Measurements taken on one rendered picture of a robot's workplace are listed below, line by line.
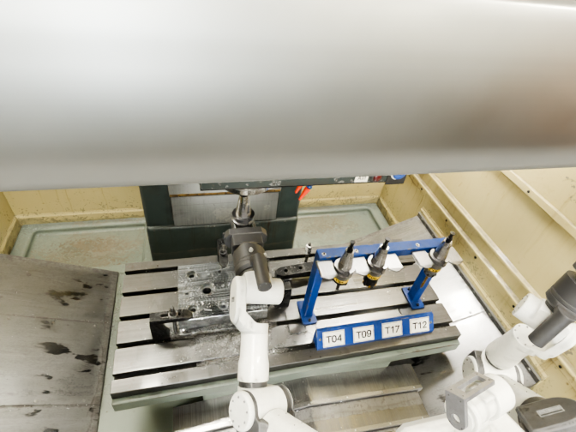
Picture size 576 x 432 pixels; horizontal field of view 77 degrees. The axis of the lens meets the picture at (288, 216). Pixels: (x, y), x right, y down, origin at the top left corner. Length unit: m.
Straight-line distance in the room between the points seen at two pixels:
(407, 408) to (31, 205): 1.92
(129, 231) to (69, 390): 0.88
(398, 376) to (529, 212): 0.76
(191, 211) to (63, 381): 0.76
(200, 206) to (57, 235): 0.90
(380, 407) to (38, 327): 1.28
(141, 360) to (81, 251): 0.93
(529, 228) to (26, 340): 1.83
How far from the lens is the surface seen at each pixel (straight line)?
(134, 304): 1.43
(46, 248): 2.18
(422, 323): 1.45
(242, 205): 1.01
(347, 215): 2.30
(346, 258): 1.08
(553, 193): 1.47
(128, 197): 2.08
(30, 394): 1.58
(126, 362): 1.32
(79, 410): 1.57
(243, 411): 0.87
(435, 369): 1.64
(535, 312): 1.00
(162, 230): 1.70
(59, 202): 2.16
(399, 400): 1.54
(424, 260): 1.26
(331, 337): 1.30
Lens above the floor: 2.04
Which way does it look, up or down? 41 degrees down
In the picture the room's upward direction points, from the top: 9 degrees clockwise
